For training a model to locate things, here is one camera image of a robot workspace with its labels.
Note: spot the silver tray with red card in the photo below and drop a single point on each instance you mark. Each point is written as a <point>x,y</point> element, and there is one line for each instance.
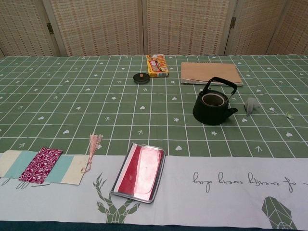
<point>137,173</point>

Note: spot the black cast iron teapot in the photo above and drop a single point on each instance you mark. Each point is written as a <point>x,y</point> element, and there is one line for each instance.
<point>209,113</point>

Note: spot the small black round lid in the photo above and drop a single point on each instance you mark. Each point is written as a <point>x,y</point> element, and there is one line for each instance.
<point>141,79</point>

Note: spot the green grid tablecloth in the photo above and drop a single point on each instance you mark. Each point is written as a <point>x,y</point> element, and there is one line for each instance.
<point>168,115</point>

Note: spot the brass screen hinge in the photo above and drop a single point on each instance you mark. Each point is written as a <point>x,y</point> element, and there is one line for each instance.
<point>49,26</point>
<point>233,22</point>

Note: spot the woven folding screen panel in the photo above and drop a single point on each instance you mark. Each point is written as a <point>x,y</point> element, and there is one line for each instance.
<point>296,29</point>
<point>187,26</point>
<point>96,26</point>
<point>255,26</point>
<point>24,26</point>

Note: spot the yellow snack box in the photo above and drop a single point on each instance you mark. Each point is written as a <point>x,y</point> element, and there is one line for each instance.
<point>157,67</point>

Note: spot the striped bookmark with pink tassel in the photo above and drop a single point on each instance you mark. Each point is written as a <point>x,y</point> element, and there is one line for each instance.
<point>69,168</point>

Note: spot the magenta patterned card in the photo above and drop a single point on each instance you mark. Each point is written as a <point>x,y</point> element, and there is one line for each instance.
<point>39,166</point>

